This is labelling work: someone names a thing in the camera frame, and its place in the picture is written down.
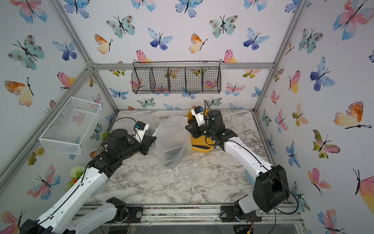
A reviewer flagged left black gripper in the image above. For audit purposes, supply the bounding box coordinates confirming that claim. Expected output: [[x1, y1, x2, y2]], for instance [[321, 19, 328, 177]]
[[118, 135, 156, 161]]

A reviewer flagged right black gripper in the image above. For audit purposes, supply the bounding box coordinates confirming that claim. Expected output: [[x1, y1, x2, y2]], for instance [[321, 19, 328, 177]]
[[185, 121, 216, 140]]

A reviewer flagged clear zip-top bag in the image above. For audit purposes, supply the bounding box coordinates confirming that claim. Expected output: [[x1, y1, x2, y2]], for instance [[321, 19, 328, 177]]
[[153, 117, 192, 171], [112, 111, 156, 135]]

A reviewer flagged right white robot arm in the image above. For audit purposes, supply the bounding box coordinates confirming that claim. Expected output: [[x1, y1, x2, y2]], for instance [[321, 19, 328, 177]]
[[185, 106, 292, 220]]

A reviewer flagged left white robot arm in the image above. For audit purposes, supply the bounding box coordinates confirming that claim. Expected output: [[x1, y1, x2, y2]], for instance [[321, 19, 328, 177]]
[[20, 129, 157, 234]]

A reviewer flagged small white potted succulent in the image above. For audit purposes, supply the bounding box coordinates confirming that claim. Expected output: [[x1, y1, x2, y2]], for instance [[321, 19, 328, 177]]
[[101, 132, 108, 142]]

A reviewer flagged yellow plastic tray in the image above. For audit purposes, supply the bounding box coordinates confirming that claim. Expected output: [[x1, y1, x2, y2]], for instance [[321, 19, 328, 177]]
[[186, 109, 215, 154]]

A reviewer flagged potted orange flower plant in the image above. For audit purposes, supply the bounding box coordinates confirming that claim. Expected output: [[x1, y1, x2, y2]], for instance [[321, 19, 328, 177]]
[[66, 166, 85, 191]]

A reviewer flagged light blue plastic scoop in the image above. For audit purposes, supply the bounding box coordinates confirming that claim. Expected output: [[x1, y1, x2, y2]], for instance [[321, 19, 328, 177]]
[[245, 171, 255, 185]]

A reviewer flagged black wire wall basket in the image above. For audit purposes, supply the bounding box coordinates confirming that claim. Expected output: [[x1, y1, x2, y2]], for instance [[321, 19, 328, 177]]
[[131, 60, 222, 95]]

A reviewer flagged white mesh wall basket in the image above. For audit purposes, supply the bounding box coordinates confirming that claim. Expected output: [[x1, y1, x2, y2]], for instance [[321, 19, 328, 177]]
[[39, 97, 102, 156]]

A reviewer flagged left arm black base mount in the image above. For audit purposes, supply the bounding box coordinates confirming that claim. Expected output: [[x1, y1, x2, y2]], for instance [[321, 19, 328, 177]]
[[106, 197, 144, 224]]

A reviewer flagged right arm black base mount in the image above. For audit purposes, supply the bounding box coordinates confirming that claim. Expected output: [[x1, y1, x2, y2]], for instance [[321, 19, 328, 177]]
[[219, 205, 262, 223]]

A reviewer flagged aluminium front rail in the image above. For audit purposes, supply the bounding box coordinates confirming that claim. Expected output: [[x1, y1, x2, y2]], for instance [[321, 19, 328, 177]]
[[58, 204, 304, 226]]

